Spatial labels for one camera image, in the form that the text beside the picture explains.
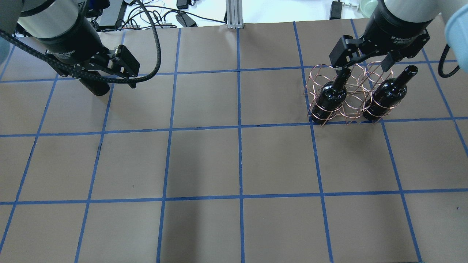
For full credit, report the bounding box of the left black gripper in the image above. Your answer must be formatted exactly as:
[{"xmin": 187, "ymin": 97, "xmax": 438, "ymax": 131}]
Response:
[{"xmin": 26, "ymin": 16, "xmax": 140, "ymax": 96}]

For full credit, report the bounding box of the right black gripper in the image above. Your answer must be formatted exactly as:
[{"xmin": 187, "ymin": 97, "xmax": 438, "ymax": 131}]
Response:
[{"xmin": 329, "ymin": 4, "xmax": 431, "ymax": 73}]

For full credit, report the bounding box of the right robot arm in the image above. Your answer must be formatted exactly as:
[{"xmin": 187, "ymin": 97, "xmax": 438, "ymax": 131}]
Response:
[{"xmin": 329, "ymin": 0, "xmax": 468, "ymax": 72}]

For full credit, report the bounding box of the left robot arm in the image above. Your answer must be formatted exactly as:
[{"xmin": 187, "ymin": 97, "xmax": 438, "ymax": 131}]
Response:
[{"xmin": 1, "ymin": 0, "xmax": 140, "ymax": 96}]

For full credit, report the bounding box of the dark wine bottle in basket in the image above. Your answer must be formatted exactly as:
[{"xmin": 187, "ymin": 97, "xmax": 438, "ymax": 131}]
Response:
[{"xmin": 311, "ymin": 68, "xmax": 352, "ymax": 125}]

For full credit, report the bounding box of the green bowl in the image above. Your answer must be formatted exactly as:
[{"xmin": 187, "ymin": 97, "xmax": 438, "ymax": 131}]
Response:
[{"xmin": 358, "ymin": 0, "xmax": 379, "ymax": 18}]

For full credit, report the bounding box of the black power adapter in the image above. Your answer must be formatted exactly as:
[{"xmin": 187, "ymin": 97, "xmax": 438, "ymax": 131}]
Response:
[{"xmin": 175, "ymin": 13, "xmax": 197, "ymax": 28}]

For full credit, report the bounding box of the copper wire wine basket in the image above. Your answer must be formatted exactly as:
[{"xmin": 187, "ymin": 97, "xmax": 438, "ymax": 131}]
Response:
[{"xmin": 304, "ymin": 61, "xmax": 396, "ymax": 126}]

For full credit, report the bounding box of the black braided cable right arm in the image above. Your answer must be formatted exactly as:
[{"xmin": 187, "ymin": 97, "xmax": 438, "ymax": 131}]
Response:
[{"xmin": 438, "ymin": 44, "xmax": 456, "ymax": 79}]

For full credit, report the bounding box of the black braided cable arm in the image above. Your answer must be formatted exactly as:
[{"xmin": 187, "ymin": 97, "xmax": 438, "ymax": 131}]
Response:
[
  {"xmin": 438, "ymin": 44, "xmax": 456, "ymax": 79},
  {"xmin": 0, "ymin": 0, "xmax": 162, "ymax": 84}
]

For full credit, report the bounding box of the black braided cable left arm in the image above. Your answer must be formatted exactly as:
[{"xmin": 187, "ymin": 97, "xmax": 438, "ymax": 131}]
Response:
[{"xmin": 0, "ymin": 0, "xmax": 162, "ymax": 84}]

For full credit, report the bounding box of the aluminium frame post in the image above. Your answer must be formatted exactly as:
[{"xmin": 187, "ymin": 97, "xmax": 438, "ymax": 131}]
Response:
[{"xmin": 226, "ymin": 0, "xmax": 244, "ymax": 29}]

